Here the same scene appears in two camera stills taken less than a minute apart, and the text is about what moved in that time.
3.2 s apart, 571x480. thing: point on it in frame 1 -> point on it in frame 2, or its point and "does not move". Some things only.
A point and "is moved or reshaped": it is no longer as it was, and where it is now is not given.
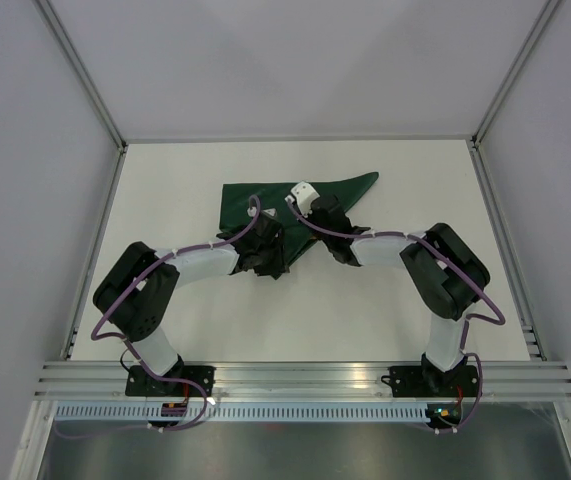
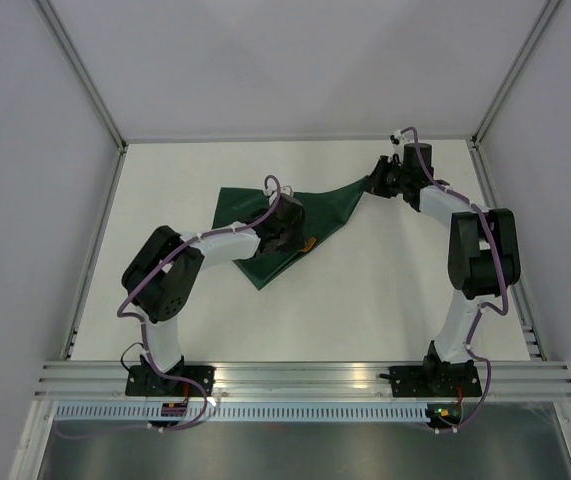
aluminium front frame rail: (253, 380) does not move
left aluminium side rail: (95, 252) does not move
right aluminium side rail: (525, 316) does not move
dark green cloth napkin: (241, 203) is moved or reshaped
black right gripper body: (322, 235) -> (389, 177)
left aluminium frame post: (83, 75) does not move
